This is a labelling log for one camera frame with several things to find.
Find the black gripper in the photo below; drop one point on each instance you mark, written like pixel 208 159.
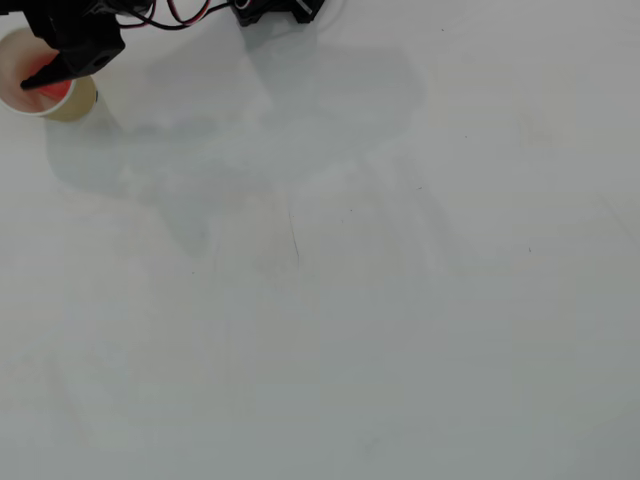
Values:
pixel 86 56

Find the red cube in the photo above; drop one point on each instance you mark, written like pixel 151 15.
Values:
pixel 52 92

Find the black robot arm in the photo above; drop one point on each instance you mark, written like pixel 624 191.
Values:
pixel 265 11

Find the beige paper cup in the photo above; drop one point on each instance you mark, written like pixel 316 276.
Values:
pixel 75 105

